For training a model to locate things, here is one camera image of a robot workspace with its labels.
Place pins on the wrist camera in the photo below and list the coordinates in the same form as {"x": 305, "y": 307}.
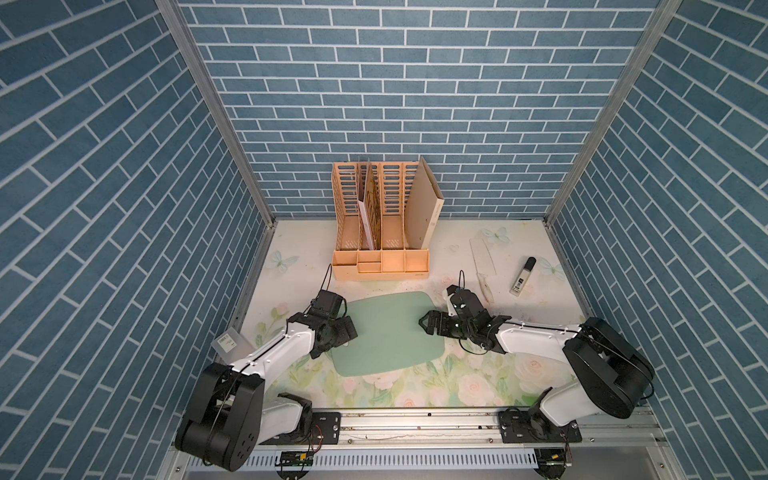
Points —
{"x": 328, "y": 304}
{"x": 454, "y": 299}

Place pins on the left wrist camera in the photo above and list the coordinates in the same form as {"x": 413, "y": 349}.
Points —
{"x": 328, "y": 304}

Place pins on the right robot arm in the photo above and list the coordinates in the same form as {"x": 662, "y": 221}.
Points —
{"x": 610, "y": 375}

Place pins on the clear plastic labelled box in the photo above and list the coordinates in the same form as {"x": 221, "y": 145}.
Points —
{"x": 231, "y": 346}

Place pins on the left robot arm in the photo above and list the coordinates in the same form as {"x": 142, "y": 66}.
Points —
{"x": 227, "y": 416}

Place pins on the book in organizer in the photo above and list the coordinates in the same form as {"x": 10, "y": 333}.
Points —
{"x": 365, "y": 194}

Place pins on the green cutting board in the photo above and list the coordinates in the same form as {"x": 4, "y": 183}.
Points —
{"x": 389, "y": 336}

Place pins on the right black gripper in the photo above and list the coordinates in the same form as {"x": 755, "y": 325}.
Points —
{"x": 441, "y": 317}

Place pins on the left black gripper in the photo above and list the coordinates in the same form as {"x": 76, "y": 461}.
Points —
{"x": 344, "y": 333}

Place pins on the aluminium mounting rail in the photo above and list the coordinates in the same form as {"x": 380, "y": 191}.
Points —
{"x": 452, "y": 443}

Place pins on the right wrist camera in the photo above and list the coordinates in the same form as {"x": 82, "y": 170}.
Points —
{"x": 454, "y": 299}

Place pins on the wooden file organizer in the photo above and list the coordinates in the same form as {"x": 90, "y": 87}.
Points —
{"x": 406, "y": 208}

